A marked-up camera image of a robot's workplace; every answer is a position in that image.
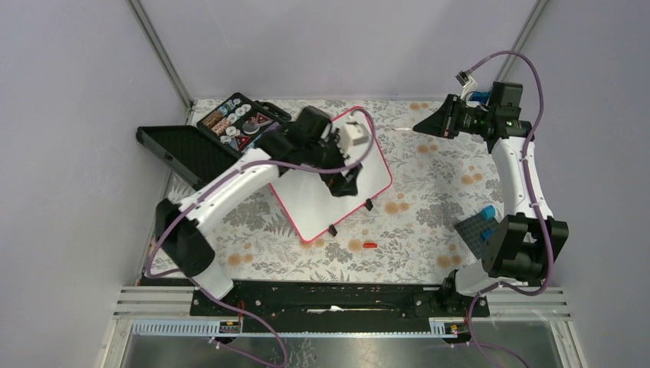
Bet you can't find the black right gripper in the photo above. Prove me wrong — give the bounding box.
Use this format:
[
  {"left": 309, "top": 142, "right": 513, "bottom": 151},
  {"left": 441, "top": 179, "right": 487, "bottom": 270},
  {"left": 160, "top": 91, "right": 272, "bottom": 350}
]
[{"left": 412, "top": 94, "right": 492, "bottom": 140}]

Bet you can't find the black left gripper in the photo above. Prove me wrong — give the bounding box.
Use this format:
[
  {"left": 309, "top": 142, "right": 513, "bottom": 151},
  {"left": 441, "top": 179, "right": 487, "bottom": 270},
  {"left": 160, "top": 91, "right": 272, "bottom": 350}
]
[{"left": 304, "top": 128, "right": 362, "bottom": 196}]

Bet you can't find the pink framed whiteboard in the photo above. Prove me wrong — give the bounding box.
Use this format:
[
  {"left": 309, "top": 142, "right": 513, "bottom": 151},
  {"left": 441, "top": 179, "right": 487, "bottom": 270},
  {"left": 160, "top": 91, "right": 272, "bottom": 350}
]
[{"left": 270, "top": 136, "right": 392, "bottom": 242}]

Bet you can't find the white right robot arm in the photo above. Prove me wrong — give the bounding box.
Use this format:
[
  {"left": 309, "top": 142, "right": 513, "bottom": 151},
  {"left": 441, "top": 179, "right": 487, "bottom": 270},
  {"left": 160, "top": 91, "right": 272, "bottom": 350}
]
[{"left": 413, "top": 82, "right": 569, "bottom": 316}]

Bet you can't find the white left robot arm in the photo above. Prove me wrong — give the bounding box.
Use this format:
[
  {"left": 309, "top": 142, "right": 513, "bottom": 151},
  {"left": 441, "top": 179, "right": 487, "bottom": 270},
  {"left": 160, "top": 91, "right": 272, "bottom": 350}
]
[{"left": 149, "top": 106, "right": 376, "bottom": 315}]

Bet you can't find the blue block in corner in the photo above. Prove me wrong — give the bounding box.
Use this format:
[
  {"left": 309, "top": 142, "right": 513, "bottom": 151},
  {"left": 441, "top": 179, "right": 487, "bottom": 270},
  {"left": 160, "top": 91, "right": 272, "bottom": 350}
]
[{"left": 468, "top": 91, "right": 491, "bottom": 104}]

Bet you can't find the black open parts case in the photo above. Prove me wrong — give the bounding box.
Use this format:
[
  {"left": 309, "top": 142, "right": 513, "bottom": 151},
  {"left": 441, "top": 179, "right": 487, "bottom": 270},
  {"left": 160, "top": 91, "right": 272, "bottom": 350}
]
[{"left": 136, "top": 93, "right": 291, "bottom": 190}]

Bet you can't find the dark grey lego baseplate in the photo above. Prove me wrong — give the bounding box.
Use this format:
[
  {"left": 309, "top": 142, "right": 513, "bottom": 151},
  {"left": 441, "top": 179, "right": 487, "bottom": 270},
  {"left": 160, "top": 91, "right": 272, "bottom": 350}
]
[{"left": 453, "top": 214, "right": 498, "bottom": 260}]

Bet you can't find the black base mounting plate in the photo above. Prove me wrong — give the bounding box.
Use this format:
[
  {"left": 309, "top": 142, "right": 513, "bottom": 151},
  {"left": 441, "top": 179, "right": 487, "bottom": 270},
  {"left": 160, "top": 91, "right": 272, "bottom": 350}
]
[{"left": 189, "top": 276, "right": 491, "bottom": 335}]

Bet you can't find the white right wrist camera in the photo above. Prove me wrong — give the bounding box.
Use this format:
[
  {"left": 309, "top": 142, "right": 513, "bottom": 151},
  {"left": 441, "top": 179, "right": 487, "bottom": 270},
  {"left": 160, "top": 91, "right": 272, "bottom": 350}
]
[{"left": 455, "top": 71, "right": 478, "bottom": 101}]

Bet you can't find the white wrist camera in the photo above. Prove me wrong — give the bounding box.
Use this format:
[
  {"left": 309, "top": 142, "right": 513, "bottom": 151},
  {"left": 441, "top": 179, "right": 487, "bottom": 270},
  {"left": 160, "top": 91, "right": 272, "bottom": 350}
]
[
  {"left": 455, "top": 71, "right": 478, "bottom": 101},
  {"left": 337, "top": 113, "right": 370, "bottom": 154}
]

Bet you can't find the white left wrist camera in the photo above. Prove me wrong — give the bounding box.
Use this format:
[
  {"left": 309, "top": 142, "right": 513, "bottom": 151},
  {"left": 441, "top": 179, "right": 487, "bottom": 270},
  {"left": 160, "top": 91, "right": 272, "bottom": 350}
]
[{"left": 337, "top": 113, "right": 370, "bottom": 154}]

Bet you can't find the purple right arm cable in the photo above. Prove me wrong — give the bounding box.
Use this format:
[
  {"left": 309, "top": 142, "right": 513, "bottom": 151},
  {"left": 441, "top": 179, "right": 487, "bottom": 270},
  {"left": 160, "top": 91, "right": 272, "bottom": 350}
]
[{"left": 455, "top": 50, "right": 556, "bottom": 368}]

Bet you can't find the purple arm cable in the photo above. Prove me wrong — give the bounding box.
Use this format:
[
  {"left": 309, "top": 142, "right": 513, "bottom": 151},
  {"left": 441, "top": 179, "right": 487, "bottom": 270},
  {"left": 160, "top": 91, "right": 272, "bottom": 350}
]
[
  {"left": 144, "top": 109, "right": 377, "bottom": 368},
  {"left": 455, "top": 50, "right": 556, "bottom": 368}
]

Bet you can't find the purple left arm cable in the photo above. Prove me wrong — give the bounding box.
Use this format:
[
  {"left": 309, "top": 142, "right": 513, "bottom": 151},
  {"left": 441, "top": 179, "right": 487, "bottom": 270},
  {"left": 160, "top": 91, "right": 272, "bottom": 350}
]
[{"left": 144, "top": 109, "right": 377, "bottom": 368}]

